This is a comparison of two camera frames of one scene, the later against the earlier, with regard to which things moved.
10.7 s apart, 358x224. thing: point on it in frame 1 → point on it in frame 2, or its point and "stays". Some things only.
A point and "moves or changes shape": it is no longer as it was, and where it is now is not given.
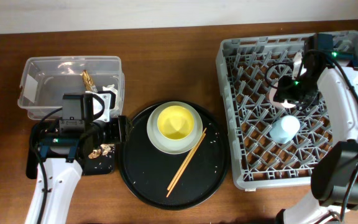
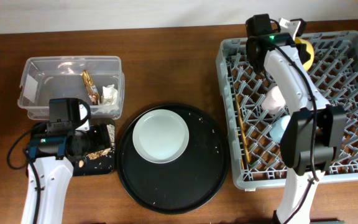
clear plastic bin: x=45 y=79 stays
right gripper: x=282 y=93 → x=303 y=55
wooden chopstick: x=189 y=155 → x=243 y=128
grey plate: x=173 y=127 moves or changes shape
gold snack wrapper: x=88 y=81 stays
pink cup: x=284 y=104 moves or changes shape
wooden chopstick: x=181 y=172 → x=240 y=135
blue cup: x=285 y=129 stays
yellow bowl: x=175 y=122 moves or changes shape
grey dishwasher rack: x=273 y=146 stays
